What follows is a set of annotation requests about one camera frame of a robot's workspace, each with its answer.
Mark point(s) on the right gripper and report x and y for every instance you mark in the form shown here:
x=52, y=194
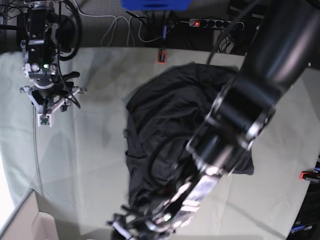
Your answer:
x=47, y=83

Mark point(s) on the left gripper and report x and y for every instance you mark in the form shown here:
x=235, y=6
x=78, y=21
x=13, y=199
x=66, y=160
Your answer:
x=172, y=205

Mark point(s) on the black t-shirt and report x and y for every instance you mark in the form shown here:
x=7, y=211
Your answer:
x=174, y=102

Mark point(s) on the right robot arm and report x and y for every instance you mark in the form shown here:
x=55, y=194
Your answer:
x=55, y=31

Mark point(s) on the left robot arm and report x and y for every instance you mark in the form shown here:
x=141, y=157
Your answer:
x=280, y=51

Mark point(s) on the light green table cloth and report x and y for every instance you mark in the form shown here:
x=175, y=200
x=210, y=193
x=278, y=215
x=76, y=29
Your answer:
x=78, y=168

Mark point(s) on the blue plastic box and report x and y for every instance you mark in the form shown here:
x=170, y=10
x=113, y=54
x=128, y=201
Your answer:
x=155, y=5

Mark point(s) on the red black clamp middle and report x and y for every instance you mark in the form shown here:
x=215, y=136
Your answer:
x=161, y=56

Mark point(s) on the red black clamp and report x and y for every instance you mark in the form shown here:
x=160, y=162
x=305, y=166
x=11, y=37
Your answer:
x=311, y=176
x=161, y=56

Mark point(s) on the red black clamp right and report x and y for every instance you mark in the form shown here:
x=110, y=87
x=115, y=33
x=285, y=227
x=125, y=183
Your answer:
x=311, y=176

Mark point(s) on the black power strip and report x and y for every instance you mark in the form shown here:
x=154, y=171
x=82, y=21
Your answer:
x=216, y=24

